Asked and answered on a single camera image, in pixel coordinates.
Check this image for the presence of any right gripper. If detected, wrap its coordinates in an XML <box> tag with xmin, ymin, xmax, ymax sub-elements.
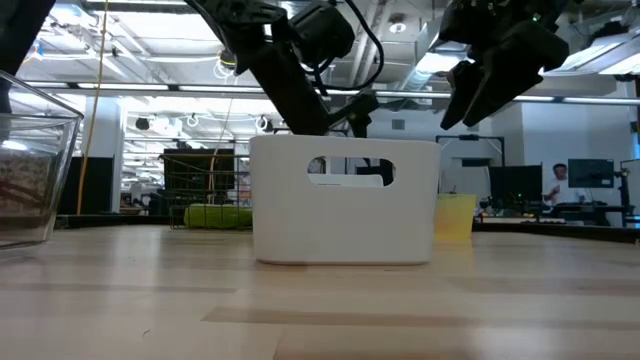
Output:
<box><xmin>438</xmin><ymin>0</ymin><xmax>571</xmax><ymax>131</ymax></box>

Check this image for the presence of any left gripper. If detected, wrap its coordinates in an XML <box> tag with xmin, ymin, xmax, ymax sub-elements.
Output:
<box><xmin>184</xmin><ymin>0</ymin><xmax>381</xmax><ymax>139</ymax></box>

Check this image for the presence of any white plastic bin with handles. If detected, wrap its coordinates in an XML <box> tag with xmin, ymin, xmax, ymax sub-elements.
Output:
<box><xmin>248</xmin><ymin>134</ymin><xmax>442</xmax><ymax>266</ymax></box>

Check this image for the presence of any light green cucumber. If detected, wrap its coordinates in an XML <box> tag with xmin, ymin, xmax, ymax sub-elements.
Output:
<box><xmin>183</xmin><ymin>202</ymin><xmax>254</xmax><ymax>231</ymax></box>

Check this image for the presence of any black desk monitor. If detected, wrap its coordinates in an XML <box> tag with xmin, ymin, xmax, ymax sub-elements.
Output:
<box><xmin>488</xmin><ymin>164</ymin><xmax>544</xmax><ymax>204</ymax></box>

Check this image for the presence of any person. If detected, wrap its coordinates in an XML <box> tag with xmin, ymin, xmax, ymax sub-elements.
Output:
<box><xmin>542</xmin><ymin>162</ymin><xmax>591</xmax><ymax>206</ymax></box>

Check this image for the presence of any clear plastic bin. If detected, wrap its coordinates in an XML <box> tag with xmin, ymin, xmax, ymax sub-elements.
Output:
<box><xmin>0</xmin><ymin>69</ymin><xmax>84</xmax><ymax>261</ymax></box>

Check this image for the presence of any black background gantry frame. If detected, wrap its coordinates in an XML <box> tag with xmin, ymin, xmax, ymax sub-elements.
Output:
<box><xmin>435</xmin><ymin>133</ymin><xmax>506</xmax><ymax>194</ymax></box>

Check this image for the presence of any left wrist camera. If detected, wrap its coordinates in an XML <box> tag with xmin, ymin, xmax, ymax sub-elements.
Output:
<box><xmin>288</xmin><ymin>2</ymin><xmax>357</xmax><ymax>69</ymax></box>

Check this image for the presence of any slanted silver ceiling duct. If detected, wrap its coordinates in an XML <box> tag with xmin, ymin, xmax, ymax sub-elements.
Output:
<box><xmin>399</xmin><ymin>14</ymin><xmax>451</xmax><ymax>92</ymax></box>

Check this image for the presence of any ceiling cord reel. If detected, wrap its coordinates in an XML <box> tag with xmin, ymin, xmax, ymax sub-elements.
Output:
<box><xmin>218</xmin><ymin>47</ymin><xmax>239</xmax><ymax>70</ymax></box>

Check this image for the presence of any yellow cord with plug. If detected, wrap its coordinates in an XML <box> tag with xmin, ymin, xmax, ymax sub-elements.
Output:
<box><xmin>207</xmin><ymin>97</ymin><xmax>234</xmax><ymax>204</ymax></box>

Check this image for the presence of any black wire basket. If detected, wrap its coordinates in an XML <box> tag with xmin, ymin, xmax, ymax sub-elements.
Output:
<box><xmin>158</xmin><ymin>153</ymin><xmax>254</xmax><ymax>231</ymax></box>

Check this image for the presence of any wall-mounted dark screen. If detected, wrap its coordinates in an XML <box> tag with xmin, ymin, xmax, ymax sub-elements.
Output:
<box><xmin>567</xmin><ymin>158</ymin><xmax>616</xmax><ymax>190</ymax></box>

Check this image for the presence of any black metal table frame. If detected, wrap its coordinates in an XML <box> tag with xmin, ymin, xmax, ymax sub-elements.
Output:
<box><xmin>53</xmin><ymin>213</ymin><xmax>640</xmax><ymax>245</ymax></box>

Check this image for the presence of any long yellow hanging cable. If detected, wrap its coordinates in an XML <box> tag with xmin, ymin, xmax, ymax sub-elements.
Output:
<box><xmin>75</xmin><ymin>0</ymin><xmax>110</xmax><ymax>217</ymax></box>

